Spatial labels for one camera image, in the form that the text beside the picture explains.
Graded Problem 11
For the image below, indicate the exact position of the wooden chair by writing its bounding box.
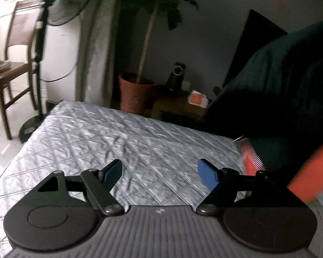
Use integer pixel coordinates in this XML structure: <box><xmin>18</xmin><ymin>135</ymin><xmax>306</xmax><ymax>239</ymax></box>
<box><xmin>0</xmin><ymin>0</ymin><xmax>43</xmax><ymax>140</ymax></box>

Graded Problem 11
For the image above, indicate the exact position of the black flat television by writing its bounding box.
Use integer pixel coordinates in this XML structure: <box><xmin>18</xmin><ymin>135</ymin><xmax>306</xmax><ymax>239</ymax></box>
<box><xmin>222</xmin><ymin>9</ymin><xmax>288</xmax><ymax>88</ymax></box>

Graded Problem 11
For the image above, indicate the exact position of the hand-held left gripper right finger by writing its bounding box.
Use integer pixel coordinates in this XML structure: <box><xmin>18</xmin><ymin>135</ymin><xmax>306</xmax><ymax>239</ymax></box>
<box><xmin>196</xmin><ymin>158</ymin><xmax>297</xmax><ymax>216</ymax></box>

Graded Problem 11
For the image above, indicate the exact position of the dark wooden side cabinet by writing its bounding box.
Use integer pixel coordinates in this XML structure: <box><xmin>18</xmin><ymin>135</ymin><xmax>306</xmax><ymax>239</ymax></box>
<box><xmin>151</xmin><ymin>94</ymin><xmax>213</xmax><ymax>125</ymax></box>

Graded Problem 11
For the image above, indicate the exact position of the grey quilted bedspread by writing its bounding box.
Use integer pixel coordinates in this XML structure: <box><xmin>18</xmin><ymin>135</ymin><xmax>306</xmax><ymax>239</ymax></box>
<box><xmin>0</xmin><ymin>101</ymin><xmax>248</xmax><ymax>258</ymax></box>

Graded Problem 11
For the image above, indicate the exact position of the black fan cable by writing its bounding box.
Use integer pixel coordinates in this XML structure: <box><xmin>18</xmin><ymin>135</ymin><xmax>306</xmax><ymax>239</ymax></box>
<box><xmin>40</xmin><ymin>24</ymin><xmax>80</xmax><ymax>83</ymax></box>

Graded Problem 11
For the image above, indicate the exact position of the pale curtain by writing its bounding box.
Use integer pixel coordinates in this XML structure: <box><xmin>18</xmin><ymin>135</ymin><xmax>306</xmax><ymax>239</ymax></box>
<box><xmin>75</xmin><ymin>0</ymin><xmax>121</xmax><ymax>108</ymax></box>

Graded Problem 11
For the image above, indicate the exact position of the black jacket with orange lining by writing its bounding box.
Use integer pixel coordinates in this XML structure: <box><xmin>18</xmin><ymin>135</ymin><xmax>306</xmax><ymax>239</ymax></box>
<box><xmin>205</xmin><ymin>19</ymin><xmax>323</xmax><ymax>203</ymax></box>

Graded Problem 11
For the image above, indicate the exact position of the black tower speaker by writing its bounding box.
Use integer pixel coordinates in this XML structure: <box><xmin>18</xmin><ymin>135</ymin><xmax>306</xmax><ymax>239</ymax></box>
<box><xmin>165</xmin><ymin>62</ymin><xmax>186</xmax><ymax>95</ymax></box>

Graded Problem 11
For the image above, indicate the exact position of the orange tissue box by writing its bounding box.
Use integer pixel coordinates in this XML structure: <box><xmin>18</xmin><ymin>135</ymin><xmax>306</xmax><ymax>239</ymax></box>
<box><xmin>188</xmin><ymin>89</ymin><xmax>209</xmax><ymax>108</ymax></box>

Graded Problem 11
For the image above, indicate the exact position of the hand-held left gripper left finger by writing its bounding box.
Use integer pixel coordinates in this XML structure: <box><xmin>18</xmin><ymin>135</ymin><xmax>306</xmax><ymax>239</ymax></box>
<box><xmin>27</xmin><ymin>159</ymin><xmax>123</xmax><ymax>216</ymax></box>

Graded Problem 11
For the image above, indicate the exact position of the black standing fan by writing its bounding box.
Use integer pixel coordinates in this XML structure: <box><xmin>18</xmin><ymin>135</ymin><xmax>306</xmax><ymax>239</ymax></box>
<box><xmin>19</xmin><ymin>0</ymin><xmax>97</xmax><ymax>143</ymax></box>

